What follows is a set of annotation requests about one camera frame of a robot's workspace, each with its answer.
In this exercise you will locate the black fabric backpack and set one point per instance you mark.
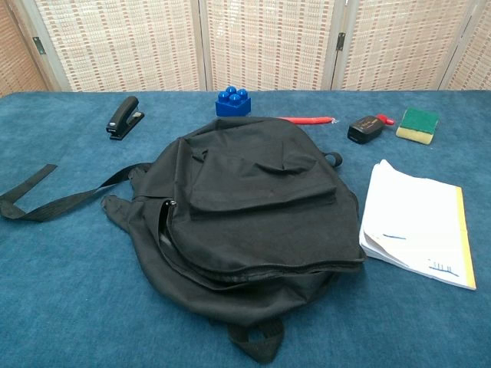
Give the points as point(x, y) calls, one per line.
point(249, 230)

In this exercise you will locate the white paper notebook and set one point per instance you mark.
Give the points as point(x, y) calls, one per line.
point(414, 222)

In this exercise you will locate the blue plastic building block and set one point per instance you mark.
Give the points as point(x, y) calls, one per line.
point(232, 105)

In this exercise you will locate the red pen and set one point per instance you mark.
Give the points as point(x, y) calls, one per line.
point(307, 120)

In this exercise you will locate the black bottle with red cap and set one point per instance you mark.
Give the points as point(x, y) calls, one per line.
point(364, 130)

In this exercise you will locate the black stapler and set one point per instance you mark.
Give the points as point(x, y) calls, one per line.
point(124, 117)

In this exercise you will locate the black screen hinge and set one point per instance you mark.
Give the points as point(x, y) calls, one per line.
point(39, 45)
point(341, 41)

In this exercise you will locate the green and yellow sponge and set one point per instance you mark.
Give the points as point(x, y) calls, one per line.
point(418, 122)

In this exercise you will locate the blue carpet table cover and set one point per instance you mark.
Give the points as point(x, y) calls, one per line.
point(76, 276)

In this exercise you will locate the woven folding screen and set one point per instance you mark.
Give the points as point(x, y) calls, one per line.
point(115, 38)

